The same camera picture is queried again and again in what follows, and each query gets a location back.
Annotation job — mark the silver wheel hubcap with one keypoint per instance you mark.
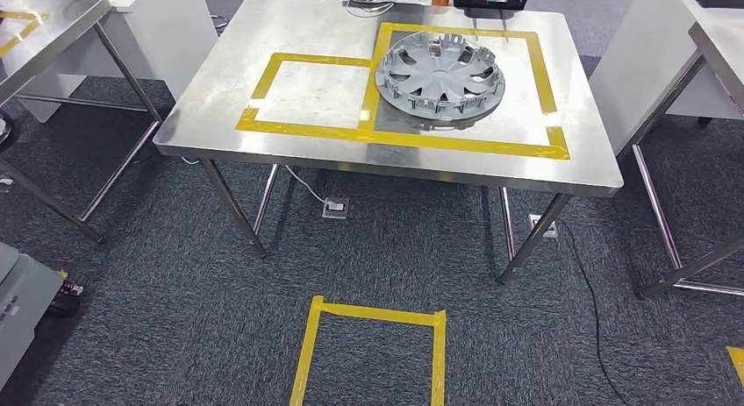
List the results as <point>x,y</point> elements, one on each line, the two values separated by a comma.
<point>442,72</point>

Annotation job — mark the stainless steel workbench table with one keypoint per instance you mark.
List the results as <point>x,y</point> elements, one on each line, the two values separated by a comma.
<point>290,31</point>

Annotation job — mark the floor power socket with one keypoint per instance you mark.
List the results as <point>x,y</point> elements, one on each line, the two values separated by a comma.
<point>543,226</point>
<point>336,207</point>

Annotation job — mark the yellow floor tape square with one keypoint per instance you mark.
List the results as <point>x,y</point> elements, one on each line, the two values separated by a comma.
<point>378,314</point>

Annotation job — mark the white table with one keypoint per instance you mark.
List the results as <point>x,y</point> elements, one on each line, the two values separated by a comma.
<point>174,37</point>
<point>639,55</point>

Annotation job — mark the yellow floor tape piece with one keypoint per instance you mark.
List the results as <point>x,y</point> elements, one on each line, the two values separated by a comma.
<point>61,274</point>

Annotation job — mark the black machine attachment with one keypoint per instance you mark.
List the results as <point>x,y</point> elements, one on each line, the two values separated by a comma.
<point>67,293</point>

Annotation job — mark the yellow table tape marking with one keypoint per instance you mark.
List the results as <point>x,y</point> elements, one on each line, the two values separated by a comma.
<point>23,15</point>

